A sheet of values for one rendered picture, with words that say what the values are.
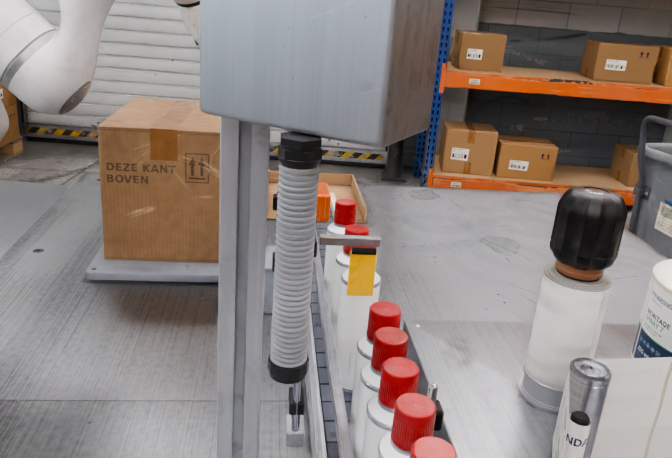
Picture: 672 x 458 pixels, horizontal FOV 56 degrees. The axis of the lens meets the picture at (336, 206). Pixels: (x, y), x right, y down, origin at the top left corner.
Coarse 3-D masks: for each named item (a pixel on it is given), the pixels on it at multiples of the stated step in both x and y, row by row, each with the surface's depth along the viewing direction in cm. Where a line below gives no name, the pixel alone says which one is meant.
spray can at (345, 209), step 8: (336, 200) 96; (344, 200) 96; (352, 200) 96; (336, 208) 95; (344, 208) 94; (352, 208) 94; (336, 216) 95; (344, 216) 94; (352, 216) 95; (336, 224) 96; (344, 224) 95; (352, 224) 95; (328, 232) 96; (336, 232) 95; (344, 232) 95; (328, 248) 97; (336, 248) 95; (328, 256) 97; (328, 264) 97; (328, 272) 97; (328, 280) 98; (328, 288) 98; (328, 296) 99; (328, 304) 99
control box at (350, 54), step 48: (240, 0) 47; (288, 0) 45; (336, 0) 43; (384, 0) 41; (432, 0) 46; (240, 48) 48; (288, 48) 46; (336, 48) 44; (384, 48) 42; (432, 48) 48; (240, 96) 49; (288, 96) 47; (336, 96) 45; (384, 96) 43; (432, 96) 51; (384, 144) 45
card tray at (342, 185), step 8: (272, 176) 184; (320, 176) 185; (328, 176) 185; (336, 176) 185; (344, 176) 186; (352, 176) 184; (272, 184) 183; (328, 184) 186; (336, 184) 186; (344, 184) 187; (352, 184) 184; (272, 192) 176; (336, 192) 180; (344, 192) 181; (352, 192) 181; (272, 200) 169; (360, 200) 167; (272, 208) 163; (360, 208) 166; (272, 216) 158; (360, 216) 163
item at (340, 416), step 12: (324, 288) 95; (324, 300) 91; (324, 312) 88; (324, 324) 84; (324, 336) 82; (336, 360) 77; (336, 372) 74; (336, 384) 72; (336, 396) 70; (336, 408) 68; (336, 420) 66; (336, 432) 66; (348, 432) 64; (348, 444) 63; (348, 456) 61
